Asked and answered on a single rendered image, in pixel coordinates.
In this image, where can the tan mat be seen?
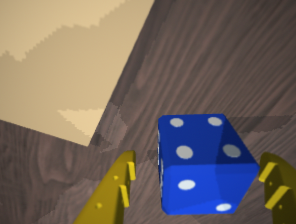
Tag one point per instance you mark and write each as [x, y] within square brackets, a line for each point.
[60, 61]

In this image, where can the blue die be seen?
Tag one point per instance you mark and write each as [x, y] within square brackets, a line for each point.
[204, 166]

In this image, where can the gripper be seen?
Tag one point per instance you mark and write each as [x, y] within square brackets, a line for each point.
[106, 205]

